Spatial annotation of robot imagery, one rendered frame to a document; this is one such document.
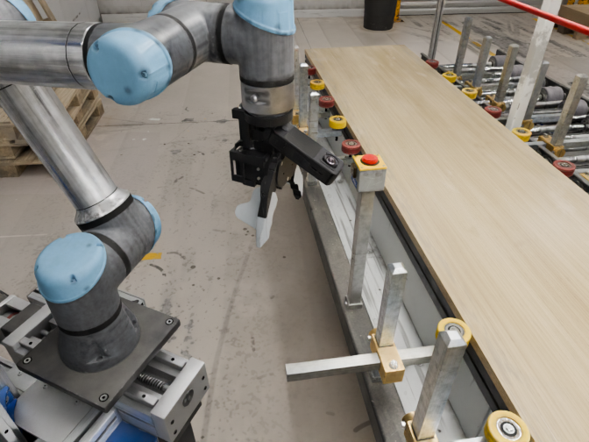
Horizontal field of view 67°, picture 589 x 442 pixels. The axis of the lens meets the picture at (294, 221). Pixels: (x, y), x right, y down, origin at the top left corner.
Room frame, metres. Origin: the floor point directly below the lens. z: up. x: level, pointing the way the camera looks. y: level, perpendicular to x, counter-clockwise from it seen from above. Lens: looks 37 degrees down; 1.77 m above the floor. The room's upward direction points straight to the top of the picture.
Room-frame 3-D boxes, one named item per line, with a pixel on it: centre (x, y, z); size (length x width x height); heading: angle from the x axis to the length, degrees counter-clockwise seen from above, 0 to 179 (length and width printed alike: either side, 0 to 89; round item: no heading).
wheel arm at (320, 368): (0.68, -0.19, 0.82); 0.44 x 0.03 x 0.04; 99
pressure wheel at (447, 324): (0.71, -0.39, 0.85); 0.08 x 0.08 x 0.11
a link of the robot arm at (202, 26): (0.62, 0.14, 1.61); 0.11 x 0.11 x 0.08; 73
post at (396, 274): (0.73, -0.23, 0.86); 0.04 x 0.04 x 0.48; 9
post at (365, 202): (0.99, -0.19, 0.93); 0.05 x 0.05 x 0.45; 9
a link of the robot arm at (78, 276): (0.58, 0.39, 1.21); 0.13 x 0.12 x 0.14; 163
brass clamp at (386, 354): (0.71, -0.23, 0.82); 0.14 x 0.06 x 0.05; 9
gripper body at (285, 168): (0.61, 0.04, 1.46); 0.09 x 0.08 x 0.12; 66
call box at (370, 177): (0.99, -0.19, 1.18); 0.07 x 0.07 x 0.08; 9
